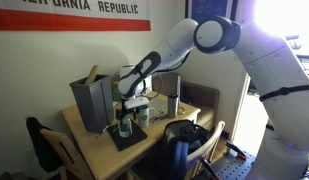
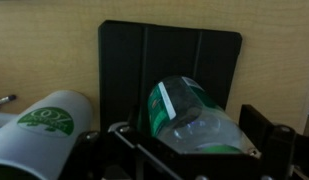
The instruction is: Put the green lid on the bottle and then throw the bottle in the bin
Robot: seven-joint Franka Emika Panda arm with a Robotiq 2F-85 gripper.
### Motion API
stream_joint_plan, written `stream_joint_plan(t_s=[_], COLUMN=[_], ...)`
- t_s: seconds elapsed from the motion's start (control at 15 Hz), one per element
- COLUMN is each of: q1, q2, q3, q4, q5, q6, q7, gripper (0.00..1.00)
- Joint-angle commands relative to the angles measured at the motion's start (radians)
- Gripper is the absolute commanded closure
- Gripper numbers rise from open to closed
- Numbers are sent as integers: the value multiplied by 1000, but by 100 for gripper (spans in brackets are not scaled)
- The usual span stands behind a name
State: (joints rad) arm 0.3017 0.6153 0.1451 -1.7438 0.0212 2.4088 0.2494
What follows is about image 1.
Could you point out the brown couch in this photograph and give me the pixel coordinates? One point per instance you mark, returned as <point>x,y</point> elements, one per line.
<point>207,100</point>

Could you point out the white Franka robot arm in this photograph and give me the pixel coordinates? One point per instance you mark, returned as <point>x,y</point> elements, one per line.
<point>260,66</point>

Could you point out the wooden chair with backpack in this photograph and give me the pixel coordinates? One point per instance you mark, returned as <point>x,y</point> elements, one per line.
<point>210,143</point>

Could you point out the wooden chair with jacket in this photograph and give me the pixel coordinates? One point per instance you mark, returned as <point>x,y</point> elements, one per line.
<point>67,153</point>

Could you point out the stainless steel tumbler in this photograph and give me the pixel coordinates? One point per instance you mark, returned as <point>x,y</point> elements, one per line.
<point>173,106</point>

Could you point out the black and blue backpack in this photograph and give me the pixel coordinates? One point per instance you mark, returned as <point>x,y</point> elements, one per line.
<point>180,143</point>

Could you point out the white mug with green logo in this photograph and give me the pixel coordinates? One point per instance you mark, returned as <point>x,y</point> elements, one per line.
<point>144,117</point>

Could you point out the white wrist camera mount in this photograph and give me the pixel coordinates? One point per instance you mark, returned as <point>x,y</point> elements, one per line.
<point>136,102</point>

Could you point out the clear bottle with green label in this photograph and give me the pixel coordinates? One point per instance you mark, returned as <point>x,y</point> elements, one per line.
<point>125,129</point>

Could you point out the silver laptop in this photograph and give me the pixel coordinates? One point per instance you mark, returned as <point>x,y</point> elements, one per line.
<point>159,104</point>

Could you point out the black mat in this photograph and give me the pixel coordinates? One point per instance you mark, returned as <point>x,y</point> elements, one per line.
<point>130,144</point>

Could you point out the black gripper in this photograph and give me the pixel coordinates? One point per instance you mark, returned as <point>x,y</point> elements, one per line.
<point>122,111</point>

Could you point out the grey plastic bin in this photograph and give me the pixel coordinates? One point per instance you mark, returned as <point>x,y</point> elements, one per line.
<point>92,105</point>

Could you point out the metal paper towel holder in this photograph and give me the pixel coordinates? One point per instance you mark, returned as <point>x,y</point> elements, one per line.
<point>179,85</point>

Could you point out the green wipes canister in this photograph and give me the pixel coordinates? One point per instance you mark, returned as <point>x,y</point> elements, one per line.
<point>114,91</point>

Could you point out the California Republic flag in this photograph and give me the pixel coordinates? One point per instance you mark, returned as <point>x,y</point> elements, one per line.
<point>60,20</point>

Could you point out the black jacket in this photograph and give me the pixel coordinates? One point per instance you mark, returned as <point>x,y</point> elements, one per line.
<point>40,146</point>

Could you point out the brown cardboard tube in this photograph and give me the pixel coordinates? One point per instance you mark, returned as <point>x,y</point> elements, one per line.
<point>91,75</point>

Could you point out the framed blue poster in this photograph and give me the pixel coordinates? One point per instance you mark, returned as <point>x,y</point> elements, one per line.
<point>207,8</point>

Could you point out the orange white paper towel pack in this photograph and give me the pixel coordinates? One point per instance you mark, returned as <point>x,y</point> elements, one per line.
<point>149,86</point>

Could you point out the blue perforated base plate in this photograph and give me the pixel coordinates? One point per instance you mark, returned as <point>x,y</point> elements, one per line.
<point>235,168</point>

